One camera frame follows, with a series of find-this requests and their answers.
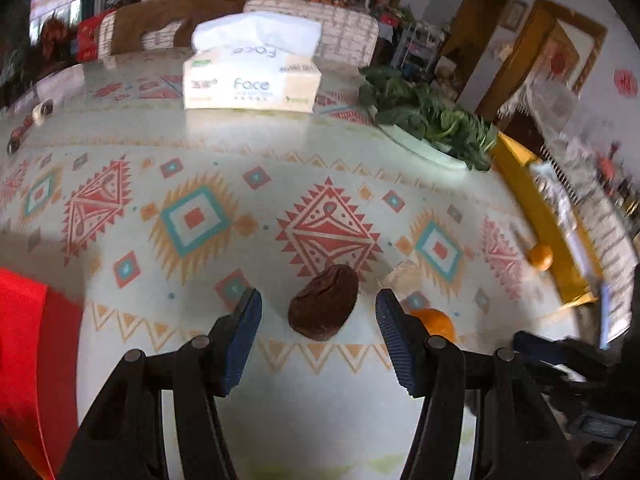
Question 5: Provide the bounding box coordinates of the large orange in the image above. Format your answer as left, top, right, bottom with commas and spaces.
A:
410, 308, 457, 344

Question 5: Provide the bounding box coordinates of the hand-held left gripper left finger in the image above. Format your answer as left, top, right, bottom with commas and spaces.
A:
57, 287, 264, 480

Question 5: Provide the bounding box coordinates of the lace covered sofa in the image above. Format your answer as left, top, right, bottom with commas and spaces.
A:
497, 80, 586, 161

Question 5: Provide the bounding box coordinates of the person's red garment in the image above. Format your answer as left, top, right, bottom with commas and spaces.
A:
0, 269, 86, 480

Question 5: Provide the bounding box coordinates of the pale green oval plate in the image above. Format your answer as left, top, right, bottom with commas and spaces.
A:
377, 121, 472, 169

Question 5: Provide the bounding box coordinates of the mandarin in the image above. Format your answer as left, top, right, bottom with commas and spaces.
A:
527, 242, 555, 272

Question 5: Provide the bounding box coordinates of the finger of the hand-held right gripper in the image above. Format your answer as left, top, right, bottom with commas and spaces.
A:
512, 330, 571, 364

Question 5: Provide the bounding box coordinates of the white patterned chair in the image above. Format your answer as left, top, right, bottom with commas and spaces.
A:
575, 195, 638, 291
243, 0, 379, 67

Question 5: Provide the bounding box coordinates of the bowl of green vegetables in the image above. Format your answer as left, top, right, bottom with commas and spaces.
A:
359, 66, 499, 171

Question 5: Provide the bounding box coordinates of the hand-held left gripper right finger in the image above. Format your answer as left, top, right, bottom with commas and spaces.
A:
375, 288, 584, 480

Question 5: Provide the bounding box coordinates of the tissue box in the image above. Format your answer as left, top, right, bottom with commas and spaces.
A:
182, 12, 323, 112

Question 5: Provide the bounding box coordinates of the large red date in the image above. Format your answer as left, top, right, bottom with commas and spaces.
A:
288, 264, 360, 342

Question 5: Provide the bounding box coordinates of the yellow bench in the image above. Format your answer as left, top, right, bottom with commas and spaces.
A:
492, 132, 603, 306

